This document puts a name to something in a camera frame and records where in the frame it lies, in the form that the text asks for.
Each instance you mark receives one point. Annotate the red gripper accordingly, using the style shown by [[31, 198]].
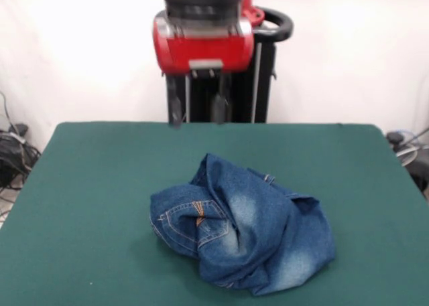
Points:
[[204, 51]]

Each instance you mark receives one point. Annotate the blue denim jeans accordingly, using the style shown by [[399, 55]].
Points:
[[254, 225]]

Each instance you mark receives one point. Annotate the dark green table cloth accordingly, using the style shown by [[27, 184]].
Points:
[[100, 185]]

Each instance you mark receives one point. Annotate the black power adapter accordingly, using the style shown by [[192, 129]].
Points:
[[20, 129]]

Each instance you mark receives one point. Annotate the dark grey stand base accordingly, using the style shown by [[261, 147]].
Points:
[[420, 175]]

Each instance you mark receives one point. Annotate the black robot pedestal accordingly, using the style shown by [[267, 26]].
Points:
[[244, 98]]

